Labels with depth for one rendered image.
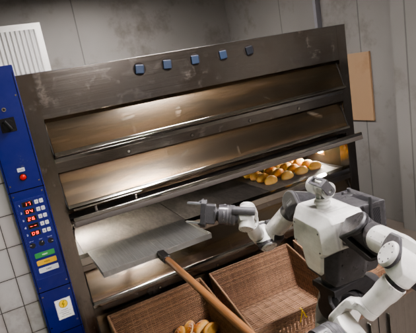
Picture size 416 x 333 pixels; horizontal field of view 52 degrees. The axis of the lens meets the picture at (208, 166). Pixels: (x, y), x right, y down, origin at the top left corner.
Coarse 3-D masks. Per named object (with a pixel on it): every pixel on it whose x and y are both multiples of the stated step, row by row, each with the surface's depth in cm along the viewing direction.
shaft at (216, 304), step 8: (168, 264) 187; (176, 264) 182; (176, 272) 179; (184, 272) 174; (192, 280) 167; (200, 288) 160; (208, 296) 154; (216, 304) 148; (224, 312) 143; (232, 320) 138; (240, 320) 137; (240, 328) 134; (248, 328) 132
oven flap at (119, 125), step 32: (320, 64) 266; (160, 96) 223; (192, 96) 229; (224, 96) 237; (256, 96) 244; (288, 96) 252; (64, 128) 202; (96, 128) 207; (128, 128) 213; (160, 128) 217
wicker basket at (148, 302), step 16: (176, 288) 235; (192, 288) 239; (208, 288) 233; (144, 304) 227; (160, 304) 231; (176, 304) 234; (192, 304) 238; (208, 304) 240; (112, 320) 220; (128, 320) 223; (144, 320) 226; (160, 320) 230; (176, 320) 233; (208, 320) 240; (224, 320) 224
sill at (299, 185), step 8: (344, 168) 284; (320, 176) 276; (328, 176) 277; (336, 176) 280; (296, 184) 269; (304, 184) 270; (272, 192) 262; (280, 192) 262; (248, 200) 255; (256, 200) 255; (264, 200) 257; (80, 256) 216; (88, 256) 214
